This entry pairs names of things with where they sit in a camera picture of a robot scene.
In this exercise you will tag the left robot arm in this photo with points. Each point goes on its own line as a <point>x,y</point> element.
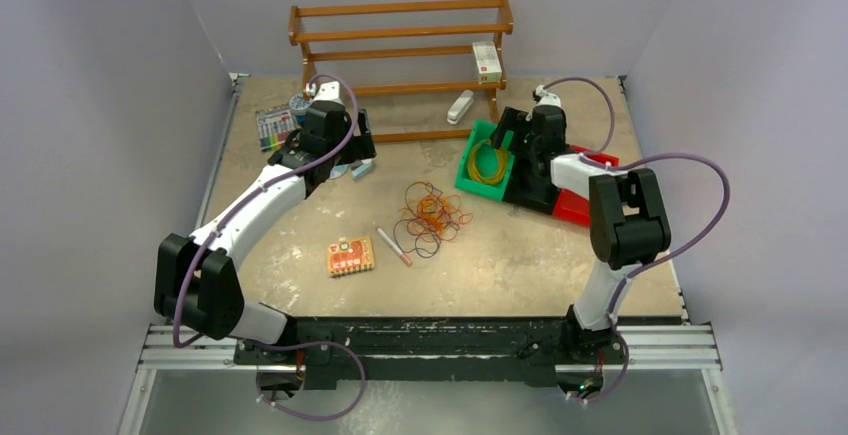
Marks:
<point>197,284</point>

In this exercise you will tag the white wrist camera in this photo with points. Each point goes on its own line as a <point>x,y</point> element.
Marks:
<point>331,91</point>
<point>544,97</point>

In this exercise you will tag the orange snack packet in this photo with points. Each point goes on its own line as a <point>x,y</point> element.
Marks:
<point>350,256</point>

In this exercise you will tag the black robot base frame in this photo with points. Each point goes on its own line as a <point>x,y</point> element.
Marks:
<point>526,349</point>

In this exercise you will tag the wooden shelf rack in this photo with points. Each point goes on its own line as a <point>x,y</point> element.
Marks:
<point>502,25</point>

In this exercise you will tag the red marker pen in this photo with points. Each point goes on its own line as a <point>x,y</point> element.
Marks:
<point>392,244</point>

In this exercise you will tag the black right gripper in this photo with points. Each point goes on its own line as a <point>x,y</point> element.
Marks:
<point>515,121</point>

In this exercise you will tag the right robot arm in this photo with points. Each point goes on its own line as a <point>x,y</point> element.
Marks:
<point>628,225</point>

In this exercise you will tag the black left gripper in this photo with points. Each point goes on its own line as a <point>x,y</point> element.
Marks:
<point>359,146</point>

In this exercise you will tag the white cardboard box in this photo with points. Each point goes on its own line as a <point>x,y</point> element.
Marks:
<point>487,60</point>

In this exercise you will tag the aluminium rail frame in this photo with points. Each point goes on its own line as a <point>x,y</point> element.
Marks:
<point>197,285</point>

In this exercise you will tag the blue toothbrush blister pack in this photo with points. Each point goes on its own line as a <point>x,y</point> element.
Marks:
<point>338,171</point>

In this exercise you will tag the red plastic bin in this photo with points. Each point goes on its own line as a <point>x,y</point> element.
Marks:
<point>583,200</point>

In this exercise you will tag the black plastic bin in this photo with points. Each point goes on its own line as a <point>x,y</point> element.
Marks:
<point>529,185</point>

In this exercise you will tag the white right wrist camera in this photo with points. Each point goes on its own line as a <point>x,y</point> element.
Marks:
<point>544,97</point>

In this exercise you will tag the blue round tin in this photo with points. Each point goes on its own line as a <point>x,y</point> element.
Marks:
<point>298,106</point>

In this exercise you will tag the marker pen set pack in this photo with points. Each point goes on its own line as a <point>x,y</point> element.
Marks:
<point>274,125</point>

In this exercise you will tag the white stapler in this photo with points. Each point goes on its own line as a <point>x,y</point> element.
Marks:
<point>460,107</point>

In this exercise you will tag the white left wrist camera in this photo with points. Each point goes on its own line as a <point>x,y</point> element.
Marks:
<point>331,91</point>

